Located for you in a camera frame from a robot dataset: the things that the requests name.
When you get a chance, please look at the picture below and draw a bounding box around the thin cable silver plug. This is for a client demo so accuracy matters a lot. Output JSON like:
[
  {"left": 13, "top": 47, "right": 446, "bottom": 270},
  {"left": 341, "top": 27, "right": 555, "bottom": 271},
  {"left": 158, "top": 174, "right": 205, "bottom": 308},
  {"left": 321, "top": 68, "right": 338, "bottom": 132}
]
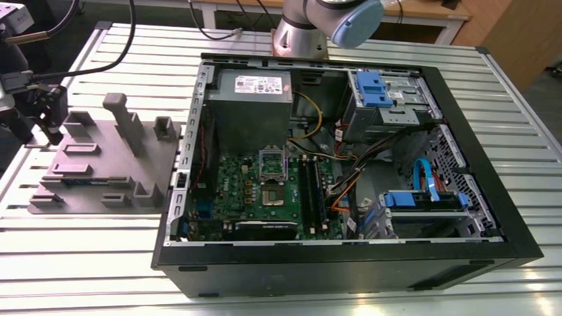
[{"left": 187, "top": 0, "right": 244, "bottom": 41}]

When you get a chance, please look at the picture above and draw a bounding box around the orange wire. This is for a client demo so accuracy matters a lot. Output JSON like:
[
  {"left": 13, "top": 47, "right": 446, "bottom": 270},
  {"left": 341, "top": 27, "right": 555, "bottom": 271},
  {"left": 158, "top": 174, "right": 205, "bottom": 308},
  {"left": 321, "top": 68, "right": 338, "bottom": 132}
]
[{"left": 330, "top": 196, "right": 353, "bottom": 215}]

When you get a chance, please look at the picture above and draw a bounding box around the black graphics card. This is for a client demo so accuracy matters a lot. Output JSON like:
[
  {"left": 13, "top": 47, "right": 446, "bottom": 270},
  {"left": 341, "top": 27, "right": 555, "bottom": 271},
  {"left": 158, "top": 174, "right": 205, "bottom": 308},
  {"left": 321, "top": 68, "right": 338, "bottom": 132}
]
[{"left": 222, "top": 219, "right": 300, "bottom": 241}]

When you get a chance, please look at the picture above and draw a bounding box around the blue plastic drive latch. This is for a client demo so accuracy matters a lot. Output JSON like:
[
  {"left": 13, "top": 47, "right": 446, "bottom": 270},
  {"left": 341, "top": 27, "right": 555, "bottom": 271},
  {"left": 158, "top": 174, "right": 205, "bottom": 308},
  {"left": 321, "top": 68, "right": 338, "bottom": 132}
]
[
  {"left": 364, "top": 92, "right": 396, "bottom": 109},
  {"left": 357, "top": 70, "right": 388, "bottom": 95}
]

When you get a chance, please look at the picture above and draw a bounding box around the brown wooden cabinet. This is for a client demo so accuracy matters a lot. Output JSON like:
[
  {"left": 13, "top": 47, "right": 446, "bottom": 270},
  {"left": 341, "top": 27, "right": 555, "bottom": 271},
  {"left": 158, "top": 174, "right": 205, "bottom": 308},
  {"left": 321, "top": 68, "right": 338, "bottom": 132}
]
[{"left": 452, "top": 0, "right": 562, "bottom": 95}]

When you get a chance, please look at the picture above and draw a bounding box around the wooden desk white frame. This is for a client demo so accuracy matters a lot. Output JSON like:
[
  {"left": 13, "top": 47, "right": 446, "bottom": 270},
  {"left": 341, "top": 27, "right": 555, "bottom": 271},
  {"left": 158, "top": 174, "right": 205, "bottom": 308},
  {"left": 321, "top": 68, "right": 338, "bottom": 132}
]
[{"left": 189, "top": 0, "right": 474, "bottom": 45}]

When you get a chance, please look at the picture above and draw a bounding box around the grey plastic parts rack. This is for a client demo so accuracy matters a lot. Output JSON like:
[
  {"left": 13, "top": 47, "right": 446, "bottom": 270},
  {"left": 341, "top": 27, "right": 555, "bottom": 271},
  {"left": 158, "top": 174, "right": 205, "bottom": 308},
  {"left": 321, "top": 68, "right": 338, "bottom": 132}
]
[{"left": 27, "top": 93, "right": 183, "bottom": 215}]

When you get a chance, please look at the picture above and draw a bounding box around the CPU socket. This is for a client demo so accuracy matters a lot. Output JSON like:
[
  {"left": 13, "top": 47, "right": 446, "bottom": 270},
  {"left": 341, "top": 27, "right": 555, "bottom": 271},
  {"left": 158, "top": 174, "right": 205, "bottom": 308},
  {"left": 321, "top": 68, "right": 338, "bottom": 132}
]
[{"left": 260, "top": 184, "right": 292, "bottom": 208}]

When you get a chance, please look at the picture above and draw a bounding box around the light blue flat wire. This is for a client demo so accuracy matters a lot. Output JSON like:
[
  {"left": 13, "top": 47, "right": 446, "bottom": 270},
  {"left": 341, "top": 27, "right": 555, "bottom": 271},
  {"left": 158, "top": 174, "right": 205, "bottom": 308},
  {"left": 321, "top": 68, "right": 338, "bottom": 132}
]
[{"left": 413, "top": 158, "right": 441, "bottom": 202}]

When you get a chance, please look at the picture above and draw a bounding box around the blue green RAM stick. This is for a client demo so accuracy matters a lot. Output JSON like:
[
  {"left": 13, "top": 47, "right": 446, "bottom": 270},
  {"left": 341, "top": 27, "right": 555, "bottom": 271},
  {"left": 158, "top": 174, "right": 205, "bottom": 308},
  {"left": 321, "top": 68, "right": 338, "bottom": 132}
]
[{"left": 61, "top": 177, "right": 111, "bottom": 186}]

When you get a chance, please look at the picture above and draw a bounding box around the black sleeved cable bundle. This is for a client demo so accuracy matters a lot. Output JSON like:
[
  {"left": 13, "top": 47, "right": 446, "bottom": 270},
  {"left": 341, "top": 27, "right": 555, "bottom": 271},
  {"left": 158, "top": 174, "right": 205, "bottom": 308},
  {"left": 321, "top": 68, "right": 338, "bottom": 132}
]
[{"left": 328, "top": 123, "right": 441, "bottom": 198}]

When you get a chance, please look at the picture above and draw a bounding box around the black open PC case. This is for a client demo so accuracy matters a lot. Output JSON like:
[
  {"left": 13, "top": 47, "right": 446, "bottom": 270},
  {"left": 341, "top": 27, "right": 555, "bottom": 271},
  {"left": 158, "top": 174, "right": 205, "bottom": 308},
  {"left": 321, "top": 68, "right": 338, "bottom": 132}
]
[{"left": 151, "top": 51, "right": 547, "bottom": 299}]

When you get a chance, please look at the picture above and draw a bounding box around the silver metal disk bay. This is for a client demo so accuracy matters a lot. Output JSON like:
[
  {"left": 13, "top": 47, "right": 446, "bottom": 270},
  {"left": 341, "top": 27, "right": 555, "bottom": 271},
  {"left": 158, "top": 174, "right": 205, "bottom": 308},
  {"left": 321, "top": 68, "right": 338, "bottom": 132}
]
[{"left": 358, "top": 189, "right": 505, "bottom": 241}]

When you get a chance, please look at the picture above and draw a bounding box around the black cable brass plug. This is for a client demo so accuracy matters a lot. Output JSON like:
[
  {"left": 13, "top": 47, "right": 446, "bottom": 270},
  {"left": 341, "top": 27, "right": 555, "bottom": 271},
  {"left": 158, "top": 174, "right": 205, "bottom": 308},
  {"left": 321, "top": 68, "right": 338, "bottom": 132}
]
[{"left": 5, "top": 0, "right": 83, "bottom": 45}]

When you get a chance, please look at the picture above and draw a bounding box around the green motherboard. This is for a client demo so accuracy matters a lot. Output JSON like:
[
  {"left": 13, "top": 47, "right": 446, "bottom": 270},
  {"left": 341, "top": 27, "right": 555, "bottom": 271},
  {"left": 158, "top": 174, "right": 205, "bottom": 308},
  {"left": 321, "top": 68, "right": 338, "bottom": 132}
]
[{"left": 186, "top": 153, "right": 348, "bottom": 241}]

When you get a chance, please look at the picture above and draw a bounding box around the hard disk in blue carrier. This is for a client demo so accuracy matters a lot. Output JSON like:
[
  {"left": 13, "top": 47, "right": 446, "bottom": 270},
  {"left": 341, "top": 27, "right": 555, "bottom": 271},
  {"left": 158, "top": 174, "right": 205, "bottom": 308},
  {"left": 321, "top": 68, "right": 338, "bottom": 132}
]
[{"left": 380, "top": 191, "right": 469, "bottom": 212}]

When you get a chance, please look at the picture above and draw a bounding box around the silver metal drive cage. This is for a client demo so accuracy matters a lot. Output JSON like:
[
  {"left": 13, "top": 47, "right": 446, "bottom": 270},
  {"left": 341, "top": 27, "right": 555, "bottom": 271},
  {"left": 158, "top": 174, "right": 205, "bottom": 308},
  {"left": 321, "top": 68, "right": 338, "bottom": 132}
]
[{"left": 342, "top": 68, "right": 444, "bottom": 142}]

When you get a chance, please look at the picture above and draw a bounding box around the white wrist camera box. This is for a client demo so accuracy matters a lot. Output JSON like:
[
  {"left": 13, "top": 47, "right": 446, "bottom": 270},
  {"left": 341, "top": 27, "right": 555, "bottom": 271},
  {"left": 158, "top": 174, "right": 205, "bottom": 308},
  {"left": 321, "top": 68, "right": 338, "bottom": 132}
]
[{"left": 0, "top": 8, "right": 37, "bottom": 34}]

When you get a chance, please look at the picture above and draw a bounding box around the black camera cable grey plug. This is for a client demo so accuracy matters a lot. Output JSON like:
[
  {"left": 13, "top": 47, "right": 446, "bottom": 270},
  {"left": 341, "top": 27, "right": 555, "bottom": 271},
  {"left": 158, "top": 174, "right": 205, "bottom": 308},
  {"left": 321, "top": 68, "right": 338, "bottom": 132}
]
[{"left": 0, "top": 0, "right": 137, "bottom": 97}]

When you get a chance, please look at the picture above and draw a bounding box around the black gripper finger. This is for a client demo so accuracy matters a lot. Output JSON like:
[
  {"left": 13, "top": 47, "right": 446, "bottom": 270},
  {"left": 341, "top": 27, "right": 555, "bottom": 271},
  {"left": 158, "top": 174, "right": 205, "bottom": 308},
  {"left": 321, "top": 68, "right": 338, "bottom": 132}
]
[
  {"left": 7, "top": 109, "right": 35, "bottom": 143},
  {"left": 35, "top": 84, "right": 67, "bottom": 145}
]

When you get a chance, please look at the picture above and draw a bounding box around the grey power supply unit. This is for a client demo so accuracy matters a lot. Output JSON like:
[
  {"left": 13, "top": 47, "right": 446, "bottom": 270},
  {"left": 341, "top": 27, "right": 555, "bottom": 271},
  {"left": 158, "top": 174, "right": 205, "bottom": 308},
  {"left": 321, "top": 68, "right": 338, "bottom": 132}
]
[{"left": 205, "top": 69, "right": 294, "bottom": 155}]

